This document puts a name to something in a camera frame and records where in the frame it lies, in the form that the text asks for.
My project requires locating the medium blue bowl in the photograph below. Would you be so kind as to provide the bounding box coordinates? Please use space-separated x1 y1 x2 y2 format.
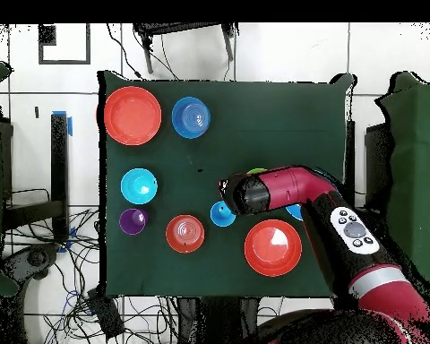
170 96 212 140

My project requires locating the blue cup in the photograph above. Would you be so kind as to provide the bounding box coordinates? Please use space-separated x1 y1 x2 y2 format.
210 200 237 228

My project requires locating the small orange bowl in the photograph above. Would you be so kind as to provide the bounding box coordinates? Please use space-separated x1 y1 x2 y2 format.
165 214 206 254

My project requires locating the large blue bowl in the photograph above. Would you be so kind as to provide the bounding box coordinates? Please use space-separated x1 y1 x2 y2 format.
285 203 305 222

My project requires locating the large orange bowl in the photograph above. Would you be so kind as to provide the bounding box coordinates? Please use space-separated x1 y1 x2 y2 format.
103 85 163 147
244 219 304 278

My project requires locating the light blue ribbed bowl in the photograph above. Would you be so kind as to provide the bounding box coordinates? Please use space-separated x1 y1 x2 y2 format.
120 168 159 206

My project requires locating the dark green tablecloth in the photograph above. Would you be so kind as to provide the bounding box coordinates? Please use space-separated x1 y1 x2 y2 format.
97 69 356 300

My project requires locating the purple cup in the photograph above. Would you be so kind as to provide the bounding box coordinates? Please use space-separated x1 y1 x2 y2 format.
118 208 149 237

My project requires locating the black metal stand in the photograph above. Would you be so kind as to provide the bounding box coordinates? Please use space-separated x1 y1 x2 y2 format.
133 22 239 75

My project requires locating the blue tape strip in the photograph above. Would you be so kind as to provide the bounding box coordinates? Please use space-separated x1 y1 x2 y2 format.
52 109 73 138

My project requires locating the black floor box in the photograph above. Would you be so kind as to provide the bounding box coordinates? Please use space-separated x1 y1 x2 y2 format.
86 288 125 340

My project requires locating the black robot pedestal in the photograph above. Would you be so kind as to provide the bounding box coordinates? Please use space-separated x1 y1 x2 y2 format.
176 296 262 344

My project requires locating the black floor cable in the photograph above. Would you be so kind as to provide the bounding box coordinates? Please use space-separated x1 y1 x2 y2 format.
105 22 144 80

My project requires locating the black metal frame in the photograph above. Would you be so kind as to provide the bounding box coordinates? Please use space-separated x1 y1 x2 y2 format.
0 112 71 245
344 119 395 216

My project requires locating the floor cable bundle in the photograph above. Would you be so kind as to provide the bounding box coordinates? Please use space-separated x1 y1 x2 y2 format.
3 207 101 344

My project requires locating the black square floor frame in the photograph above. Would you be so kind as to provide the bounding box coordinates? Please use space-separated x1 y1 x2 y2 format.
38 22 91 66

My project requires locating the dark grey pedestal foot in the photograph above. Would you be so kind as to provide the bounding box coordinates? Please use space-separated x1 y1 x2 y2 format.
1 243 62 284

